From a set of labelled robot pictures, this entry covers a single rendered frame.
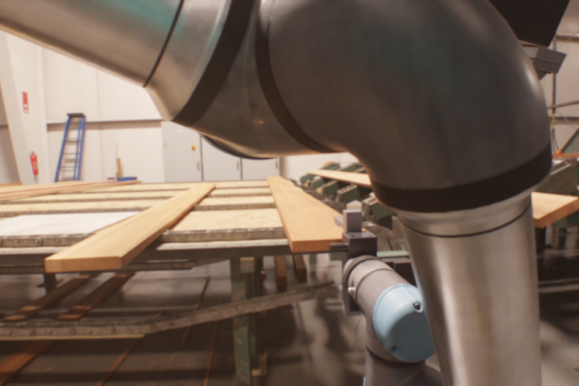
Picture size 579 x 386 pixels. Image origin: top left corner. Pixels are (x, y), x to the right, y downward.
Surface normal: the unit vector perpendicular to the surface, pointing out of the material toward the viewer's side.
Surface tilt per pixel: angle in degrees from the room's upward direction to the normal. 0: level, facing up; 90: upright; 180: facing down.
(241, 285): 90
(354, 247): 90
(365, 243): 90
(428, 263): 115
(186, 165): 90
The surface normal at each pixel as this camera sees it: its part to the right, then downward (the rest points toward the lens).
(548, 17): 0.10, 0.48
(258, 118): -0.62, 0.65
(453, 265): -0.55, 0.51
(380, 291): -0.61, -0.78
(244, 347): 0.07, 0.10
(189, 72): -0.33, 0.36
